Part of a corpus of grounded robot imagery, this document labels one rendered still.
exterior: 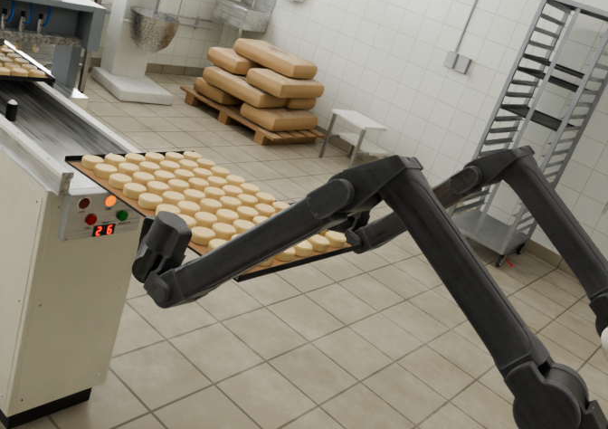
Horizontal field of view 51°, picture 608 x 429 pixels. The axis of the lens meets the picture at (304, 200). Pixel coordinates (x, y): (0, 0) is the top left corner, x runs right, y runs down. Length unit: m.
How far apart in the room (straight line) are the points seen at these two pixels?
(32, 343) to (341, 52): 4.69
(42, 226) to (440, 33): 4.39
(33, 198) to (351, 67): 4.60
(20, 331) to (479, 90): 4.27
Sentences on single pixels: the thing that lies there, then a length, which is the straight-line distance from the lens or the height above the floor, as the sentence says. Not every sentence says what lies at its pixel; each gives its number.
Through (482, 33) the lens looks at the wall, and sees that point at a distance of 5.48.
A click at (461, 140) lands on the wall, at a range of 5.50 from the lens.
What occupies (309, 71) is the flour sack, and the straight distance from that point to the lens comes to 5.70.
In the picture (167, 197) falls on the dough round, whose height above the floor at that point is 1.00.
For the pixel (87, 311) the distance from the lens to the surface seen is 2.04.
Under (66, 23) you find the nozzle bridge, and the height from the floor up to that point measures 1.09.
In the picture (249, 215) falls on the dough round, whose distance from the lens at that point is 1.43.
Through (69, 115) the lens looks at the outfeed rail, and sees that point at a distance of 2.21.
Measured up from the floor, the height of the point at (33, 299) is 0.50.
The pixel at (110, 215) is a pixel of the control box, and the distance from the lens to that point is 1.83.
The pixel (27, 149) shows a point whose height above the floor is 0.89.
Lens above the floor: 1.58
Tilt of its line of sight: 20 degrees down
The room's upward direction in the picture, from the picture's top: 19 degrees clockwise
